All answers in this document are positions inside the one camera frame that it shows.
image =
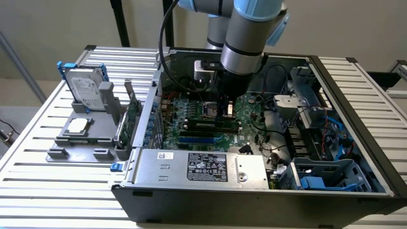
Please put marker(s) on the silver CPU chip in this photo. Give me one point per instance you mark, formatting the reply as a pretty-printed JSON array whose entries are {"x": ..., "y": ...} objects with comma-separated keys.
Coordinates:
[{"x": 77, "y": 125}]

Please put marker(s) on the hard disk in blue bracket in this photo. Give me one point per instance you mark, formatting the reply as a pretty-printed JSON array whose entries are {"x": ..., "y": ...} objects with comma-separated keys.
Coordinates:
[{"x": 86, "y": 90}]

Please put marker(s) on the grey parts rack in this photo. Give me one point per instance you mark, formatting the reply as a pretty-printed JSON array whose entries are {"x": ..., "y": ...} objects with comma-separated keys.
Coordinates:
[{"x": 95, "y": 140}]

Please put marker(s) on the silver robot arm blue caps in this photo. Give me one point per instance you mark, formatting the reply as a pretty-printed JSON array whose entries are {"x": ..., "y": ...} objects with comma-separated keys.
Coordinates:
[{"x": 243, "y": 35}]

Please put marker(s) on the black expansion slot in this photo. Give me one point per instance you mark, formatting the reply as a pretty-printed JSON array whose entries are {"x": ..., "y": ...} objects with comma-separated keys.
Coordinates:
[{"x": 194, "y": 146}]

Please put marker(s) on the grey disk bay blue latch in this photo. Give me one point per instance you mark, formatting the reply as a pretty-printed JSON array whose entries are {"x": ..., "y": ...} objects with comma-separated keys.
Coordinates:
[{"x": 330, "y": 174}]

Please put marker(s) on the grey aluminium rail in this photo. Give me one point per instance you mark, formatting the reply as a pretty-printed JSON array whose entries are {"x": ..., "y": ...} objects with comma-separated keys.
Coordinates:
[{"x": 397, "y": 78}]

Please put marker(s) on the green graphics card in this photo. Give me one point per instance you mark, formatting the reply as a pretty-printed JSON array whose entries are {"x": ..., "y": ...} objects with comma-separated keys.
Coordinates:
[{"x": 129, "y": 119}]

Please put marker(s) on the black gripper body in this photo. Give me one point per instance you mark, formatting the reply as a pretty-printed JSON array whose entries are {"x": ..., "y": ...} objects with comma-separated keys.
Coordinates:
[{"x": 234, "y": 84}]

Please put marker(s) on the silver power supply unit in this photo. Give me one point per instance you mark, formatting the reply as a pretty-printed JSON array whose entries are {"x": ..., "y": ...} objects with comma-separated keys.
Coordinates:
[{"x": 197, "y": 169}]

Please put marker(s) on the black open PC case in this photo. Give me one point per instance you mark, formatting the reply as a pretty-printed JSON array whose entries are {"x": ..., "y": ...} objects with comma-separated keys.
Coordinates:
[{"x": 254, "y": 205}]

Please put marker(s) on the blue expansion slot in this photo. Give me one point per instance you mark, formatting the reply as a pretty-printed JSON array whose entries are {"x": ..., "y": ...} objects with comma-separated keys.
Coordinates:
[{"x": 197, "y": 139}]

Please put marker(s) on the black frame post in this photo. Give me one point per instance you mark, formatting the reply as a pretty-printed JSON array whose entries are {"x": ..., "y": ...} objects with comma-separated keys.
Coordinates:
[
  {"x": 121, "y": 21},
  {"x": 169, "y": 23}
]

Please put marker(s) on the green motherboard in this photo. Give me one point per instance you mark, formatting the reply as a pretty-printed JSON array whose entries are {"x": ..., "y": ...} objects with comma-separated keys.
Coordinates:
[{"x": 194, "y": 112}]

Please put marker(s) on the black RAM slot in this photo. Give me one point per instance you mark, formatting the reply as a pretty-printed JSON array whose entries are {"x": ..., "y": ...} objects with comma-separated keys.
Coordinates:
[{"x": 207, "y": 130}]

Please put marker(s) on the blue case clip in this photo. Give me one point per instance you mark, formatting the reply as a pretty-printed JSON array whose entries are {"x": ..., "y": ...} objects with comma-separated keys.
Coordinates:
[{"x": 117, "y": 167}]

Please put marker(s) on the CPU socket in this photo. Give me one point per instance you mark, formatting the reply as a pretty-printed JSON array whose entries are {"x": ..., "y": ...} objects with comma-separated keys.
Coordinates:
[{"x": 209, "y": 108}]

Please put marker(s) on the grey metal drive cage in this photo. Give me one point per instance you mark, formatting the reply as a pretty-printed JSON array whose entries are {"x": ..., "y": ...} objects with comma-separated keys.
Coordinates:
[{"x": 307, "y": 95}]

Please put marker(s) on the grey slanted pole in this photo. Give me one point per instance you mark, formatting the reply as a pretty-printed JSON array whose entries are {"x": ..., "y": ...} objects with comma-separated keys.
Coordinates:
[{"x": 19, "y": 66}]

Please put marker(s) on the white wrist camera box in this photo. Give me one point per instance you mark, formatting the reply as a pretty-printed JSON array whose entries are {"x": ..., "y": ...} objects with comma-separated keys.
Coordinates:
[{"x": 203, "y": 70}]

